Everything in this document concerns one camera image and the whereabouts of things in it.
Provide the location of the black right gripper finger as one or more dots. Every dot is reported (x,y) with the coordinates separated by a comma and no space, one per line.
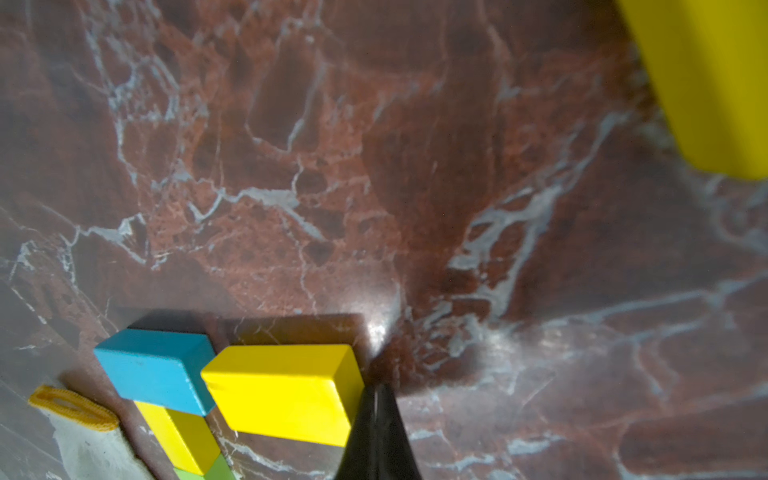
(378,447)

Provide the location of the large yellow block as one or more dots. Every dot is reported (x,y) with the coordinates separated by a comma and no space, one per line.
(307,393)

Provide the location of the green block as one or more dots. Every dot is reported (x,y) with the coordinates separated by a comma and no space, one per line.
(220,470)

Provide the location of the teal block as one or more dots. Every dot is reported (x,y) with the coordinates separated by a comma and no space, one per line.
(160,368)

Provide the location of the small yellow block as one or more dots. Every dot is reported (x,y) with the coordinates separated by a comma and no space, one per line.
(707,62)

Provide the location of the white cotton glove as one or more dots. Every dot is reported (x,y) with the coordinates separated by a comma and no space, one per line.
(89,436)

